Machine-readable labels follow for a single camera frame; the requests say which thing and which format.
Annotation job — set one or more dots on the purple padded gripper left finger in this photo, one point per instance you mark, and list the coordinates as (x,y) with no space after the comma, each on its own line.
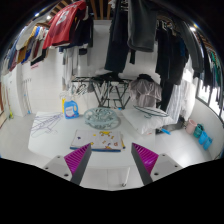
(72,166)

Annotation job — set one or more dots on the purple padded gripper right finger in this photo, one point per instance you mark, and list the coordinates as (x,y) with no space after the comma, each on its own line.
(152,166)

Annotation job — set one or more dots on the grey patterned folded towel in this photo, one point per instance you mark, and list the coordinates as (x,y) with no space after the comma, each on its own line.
(102,141)

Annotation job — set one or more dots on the white pillow bag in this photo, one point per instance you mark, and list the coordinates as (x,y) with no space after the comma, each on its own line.
(146,120)

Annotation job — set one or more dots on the blue detergent bottle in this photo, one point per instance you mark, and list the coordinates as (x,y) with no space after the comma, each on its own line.
(70,109)

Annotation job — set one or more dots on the pink bucket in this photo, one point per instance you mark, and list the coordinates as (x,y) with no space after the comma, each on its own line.
(191,126)

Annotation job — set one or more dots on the blue slippers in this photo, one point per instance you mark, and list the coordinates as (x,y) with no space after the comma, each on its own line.
(205,140)

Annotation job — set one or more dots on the teal bucket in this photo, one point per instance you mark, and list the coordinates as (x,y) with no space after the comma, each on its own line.
(198,130)

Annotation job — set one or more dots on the grey shirt on rack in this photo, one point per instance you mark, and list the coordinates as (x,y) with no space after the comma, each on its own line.
(145,93)

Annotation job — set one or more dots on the black drying rack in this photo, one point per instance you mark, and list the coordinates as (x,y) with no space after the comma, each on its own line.
(108,94)

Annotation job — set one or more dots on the black hanging clothes right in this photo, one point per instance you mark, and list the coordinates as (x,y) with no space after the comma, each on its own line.
(171,60)

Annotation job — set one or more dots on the dark hanging trousers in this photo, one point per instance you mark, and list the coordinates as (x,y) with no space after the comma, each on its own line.
(117,47)

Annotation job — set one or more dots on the colourful hanging shirts left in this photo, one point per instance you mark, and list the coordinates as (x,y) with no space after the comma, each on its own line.
(26,48)

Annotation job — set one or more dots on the dark navy hanging shirt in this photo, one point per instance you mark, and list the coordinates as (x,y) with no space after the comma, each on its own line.
(83,35)

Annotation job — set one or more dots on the red sports jersey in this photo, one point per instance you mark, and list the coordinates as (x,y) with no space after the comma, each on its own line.
(63,24)

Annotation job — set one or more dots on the grey hanging jacket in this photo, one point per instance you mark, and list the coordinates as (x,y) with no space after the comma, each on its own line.
(142,22)

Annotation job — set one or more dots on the pile of wire hangers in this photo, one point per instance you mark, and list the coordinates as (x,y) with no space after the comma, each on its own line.
(45,124)

